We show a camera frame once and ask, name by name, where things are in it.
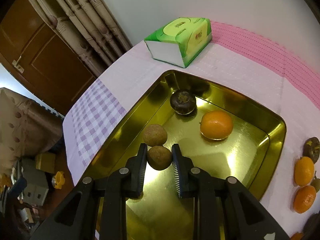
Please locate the orange tangerine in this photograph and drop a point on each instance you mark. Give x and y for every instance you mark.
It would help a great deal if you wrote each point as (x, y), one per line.
(297, 236)
(216, 125)
(304, 199)
(303, 171)

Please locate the metal door handle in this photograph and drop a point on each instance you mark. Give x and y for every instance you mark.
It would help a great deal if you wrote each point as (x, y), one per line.
(17, 66)

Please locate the brown longan in tray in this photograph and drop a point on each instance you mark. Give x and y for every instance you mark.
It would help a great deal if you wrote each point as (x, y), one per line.
(155, 135)

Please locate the dark passion fruit in tray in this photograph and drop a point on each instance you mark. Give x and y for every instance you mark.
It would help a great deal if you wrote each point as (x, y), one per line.
(183, 102)

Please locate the cardboard box on floor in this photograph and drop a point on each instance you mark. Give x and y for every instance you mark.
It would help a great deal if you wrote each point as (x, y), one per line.
(45, 162)

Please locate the brown wooden door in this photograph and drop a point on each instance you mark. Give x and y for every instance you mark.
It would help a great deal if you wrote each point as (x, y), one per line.
(52, 72)

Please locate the green tissue pack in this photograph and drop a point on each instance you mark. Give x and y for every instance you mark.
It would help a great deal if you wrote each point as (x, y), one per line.
(180, 41)

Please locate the large wrinkled passion fruit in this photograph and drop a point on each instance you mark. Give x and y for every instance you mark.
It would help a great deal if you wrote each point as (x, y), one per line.
(311, 223)

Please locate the dark passion fruit on cloth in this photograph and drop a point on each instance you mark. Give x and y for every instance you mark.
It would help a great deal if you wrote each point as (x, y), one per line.
(311, 149)

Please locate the green longan on cloth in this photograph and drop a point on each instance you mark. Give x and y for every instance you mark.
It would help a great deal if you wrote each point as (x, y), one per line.
(316, 183)

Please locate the white pink table cloth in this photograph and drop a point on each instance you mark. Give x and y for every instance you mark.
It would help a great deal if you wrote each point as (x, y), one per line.
(239, 59)

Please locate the beige fabric sofa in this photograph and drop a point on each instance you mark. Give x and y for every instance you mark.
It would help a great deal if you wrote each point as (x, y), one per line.
(27, 128)

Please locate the gold metal toffee tin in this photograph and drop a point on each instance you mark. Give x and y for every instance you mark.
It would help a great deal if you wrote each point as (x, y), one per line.
(250, 153)

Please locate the beige patterned curtain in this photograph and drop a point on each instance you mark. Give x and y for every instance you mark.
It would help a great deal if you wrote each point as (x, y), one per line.
(88, 28)

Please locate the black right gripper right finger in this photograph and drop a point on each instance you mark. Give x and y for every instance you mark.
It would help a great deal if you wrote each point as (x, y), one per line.
(223, 208)

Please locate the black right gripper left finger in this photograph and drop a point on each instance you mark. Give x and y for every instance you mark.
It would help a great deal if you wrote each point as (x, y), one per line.
(99, 202)

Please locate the brown longan fruit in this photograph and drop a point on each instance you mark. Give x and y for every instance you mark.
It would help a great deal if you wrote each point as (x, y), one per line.
(159, 157)

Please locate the orange tangerine in tray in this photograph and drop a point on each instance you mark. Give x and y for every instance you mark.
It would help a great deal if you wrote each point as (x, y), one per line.
(216, 125)

